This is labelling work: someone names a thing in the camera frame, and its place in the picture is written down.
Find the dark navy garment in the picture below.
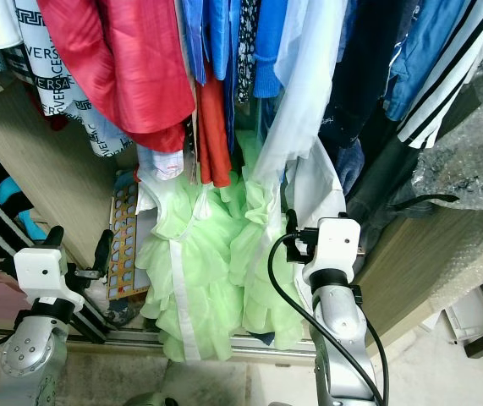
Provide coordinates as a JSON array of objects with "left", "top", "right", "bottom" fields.
[{"left": 317, "top": 0, "right": 415, "bottom": 149}]

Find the clear bubble wrap sheet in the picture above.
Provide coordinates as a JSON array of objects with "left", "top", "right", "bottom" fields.
[{"left": 410, "top": 47, "right": 483, "bottom": 225}]

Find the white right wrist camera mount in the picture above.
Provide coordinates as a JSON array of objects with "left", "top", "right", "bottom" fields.
[{"left": 300, "top": 217, "right": 363, "bottom": 287}]

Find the dark floral print garment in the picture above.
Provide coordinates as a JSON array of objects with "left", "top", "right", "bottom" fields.
[{"left": 234, "top": 0, "right": 263, "bottom": 107}]

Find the light green ruffled dress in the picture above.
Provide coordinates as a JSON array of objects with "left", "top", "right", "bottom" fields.
[{"left": 138, "top": 127, "right": 314, "bottom": 365}]

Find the black white striped garment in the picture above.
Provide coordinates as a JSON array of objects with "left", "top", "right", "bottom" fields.
[{"left": 396, "top": 0, "right": 483, "bottom": 151}]

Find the silver wardrobe floor rail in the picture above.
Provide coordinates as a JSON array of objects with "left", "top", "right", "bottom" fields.
[{"left": 0, "top": 330, "right": 322, "bottom": 369}]

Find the orange red garment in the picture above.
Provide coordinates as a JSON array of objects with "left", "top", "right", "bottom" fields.
[{"left": 195, "top": 80, "right": 233, "bottom": 189}]

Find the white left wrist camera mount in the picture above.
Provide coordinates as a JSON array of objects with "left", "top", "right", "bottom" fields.
[{"left": 13, "top": 246, "right": 86, "bottom": 312}]

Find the blue shirt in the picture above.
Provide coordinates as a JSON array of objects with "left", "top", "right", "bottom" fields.
[{"left": 182, "top": 0, "right": 233, "bottom": 85}]

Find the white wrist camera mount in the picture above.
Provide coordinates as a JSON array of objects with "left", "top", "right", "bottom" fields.
[
  {"left": 300, "top": 217, "right": 363, "bottom": 287},
  {"left": 13, "top": 246, "right": 86, "bottom": 312}
]

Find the colourful dotted board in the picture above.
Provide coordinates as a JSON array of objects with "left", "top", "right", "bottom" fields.
[{"left": 110, "top": 193, "right": 149, "bottom": 299}]

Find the bright blue garment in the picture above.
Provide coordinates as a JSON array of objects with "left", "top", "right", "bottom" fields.
[{"left": 254, "top": 0, "right": 288, "bottom": 101}]

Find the blue black striped cloth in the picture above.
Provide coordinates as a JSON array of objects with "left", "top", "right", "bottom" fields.
[{"left": 0, "top": 159, "right": 47, "bottom": 242}]

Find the white box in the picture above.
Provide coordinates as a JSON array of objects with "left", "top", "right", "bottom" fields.
[{"left": 442, "top": 296, "right": 483, "bottom": 346}]

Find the white sheer garment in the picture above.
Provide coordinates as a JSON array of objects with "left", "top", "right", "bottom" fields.
[{"left": 251, "top": 0, "right": 350, "bottom": 255}]

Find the red satin garment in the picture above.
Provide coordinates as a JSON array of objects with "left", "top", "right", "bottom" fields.
[{"left": 36, "top": 0, "right": 198, "bottom": 155}]

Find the light wooden wardrobe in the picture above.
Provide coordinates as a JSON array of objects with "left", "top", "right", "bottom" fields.
[{"left": 0, "top": 72, "right": 483, "bottom": 365}]

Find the black clothes hanger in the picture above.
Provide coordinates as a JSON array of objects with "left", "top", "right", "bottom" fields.
[{"left": 393, "top": 194, "right": 460, "bottom": 217}]

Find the black white Versace print garment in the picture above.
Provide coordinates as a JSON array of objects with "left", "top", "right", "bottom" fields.
[{"left": 13, "top": 0, "right": 140, "bottom": 162}]

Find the blue denim garment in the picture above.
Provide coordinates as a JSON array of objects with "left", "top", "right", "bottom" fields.
[{"left": 383, "top": 0, "right": 475, "bottom": 123}]

